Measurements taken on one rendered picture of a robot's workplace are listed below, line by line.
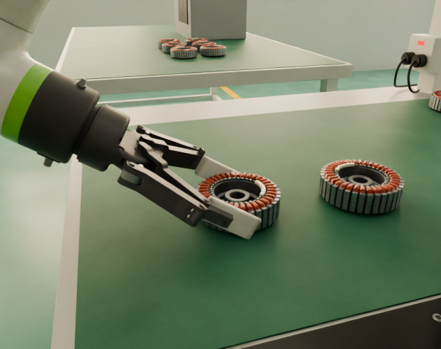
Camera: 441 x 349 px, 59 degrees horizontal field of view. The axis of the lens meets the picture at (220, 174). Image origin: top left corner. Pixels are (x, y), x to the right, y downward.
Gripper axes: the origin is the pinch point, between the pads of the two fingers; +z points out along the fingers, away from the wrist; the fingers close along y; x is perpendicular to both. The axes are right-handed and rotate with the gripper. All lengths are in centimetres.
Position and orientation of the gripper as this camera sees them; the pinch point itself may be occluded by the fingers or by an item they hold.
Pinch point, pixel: (235, 199)
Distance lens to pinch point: 51.7
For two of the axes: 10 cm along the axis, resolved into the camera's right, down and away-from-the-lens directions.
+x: 5.0, -8.0, -3.3
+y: 1.0, 4.3, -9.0
